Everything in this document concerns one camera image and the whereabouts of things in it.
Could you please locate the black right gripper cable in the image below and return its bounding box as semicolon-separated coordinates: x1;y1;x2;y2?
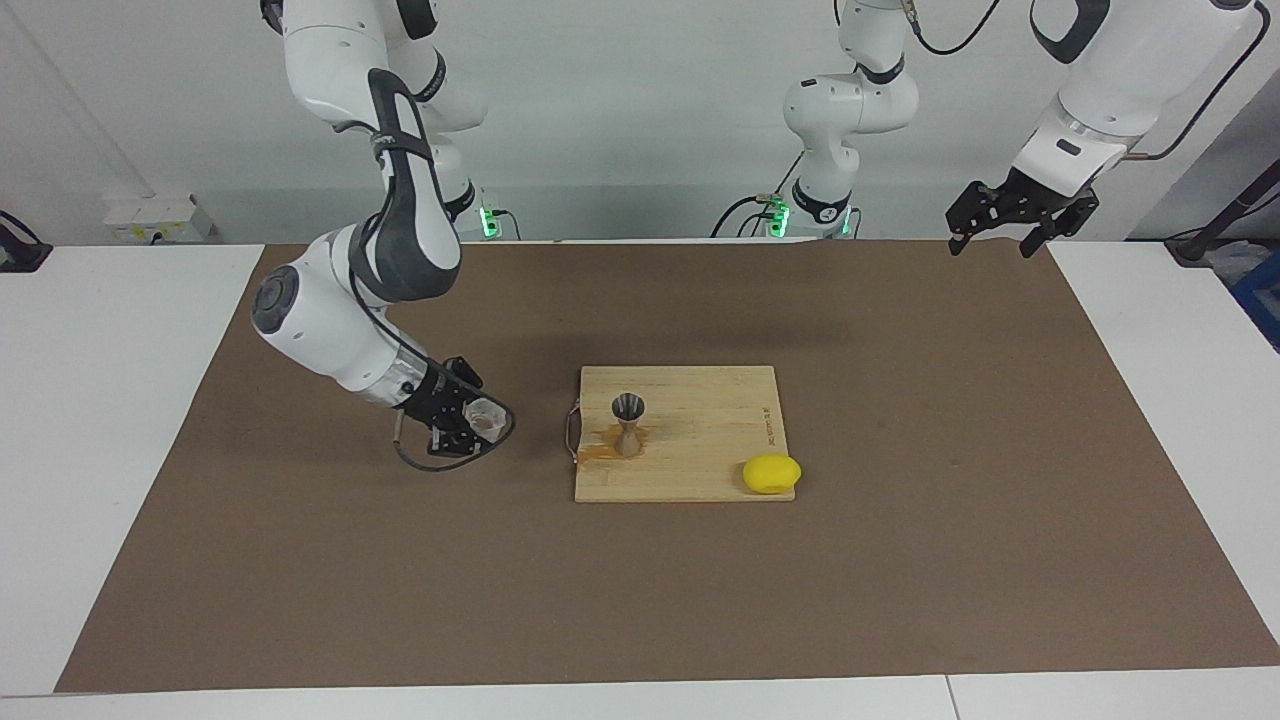
392;390;518;473

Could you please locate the small clear glass cup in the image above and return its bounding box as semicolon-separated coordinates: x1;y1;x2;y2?
462;397;511;438

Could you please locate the black stand pole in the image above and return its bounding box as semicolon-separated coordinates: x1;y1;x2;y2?
1165;160;1280;266

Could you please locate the brown table mat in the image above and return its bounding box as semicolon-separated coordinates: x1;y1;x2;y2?
55;238;1280;694

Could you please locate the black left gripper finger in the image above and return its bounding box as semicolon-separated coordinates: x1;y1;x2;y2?
1018;190;1101;259
946;180;1006;258

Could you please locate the steel double jigger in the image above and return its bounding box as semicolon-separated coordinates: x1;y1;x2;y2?
611;393;648;458

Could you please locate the yellow lemon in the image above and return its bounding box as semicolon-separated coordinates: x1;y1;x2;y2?
742;453;803;496

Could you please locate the wooden cutting board, metal handle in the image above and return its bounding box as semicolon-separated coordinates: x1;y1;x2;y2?
563;365;798;504

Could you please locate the white wall socket box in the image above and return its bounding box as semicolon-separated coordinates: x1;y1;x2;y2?
103;195;214;244

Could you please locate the black clamp mount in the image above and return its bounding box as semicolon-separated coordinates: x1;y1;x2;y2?
0;210;53;273

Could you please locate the black arm base cable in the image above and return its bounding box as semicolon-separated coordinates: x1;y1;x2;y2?
712;195;791;239

